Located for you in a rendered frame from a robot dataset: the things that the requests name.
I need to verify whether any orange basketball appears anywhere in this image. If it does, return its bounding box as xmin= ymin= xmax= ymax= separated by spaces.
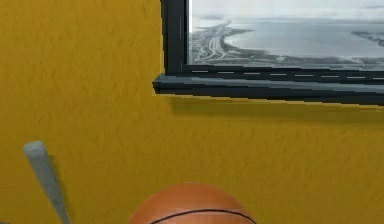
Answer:
xmin=127 ymin=182 xmax=258 ymax=224

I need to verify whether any black framed window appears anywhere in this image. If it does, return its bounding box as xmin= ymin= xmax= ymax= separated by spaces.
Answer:
xmin=152 ymin=0 xmax=384 ymax=107

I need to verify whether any grey baseball bat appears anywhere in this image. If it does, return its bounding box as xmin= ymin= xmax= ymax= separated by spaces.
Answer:
xmin=22 ymin=140 xmax=72 ymax=224

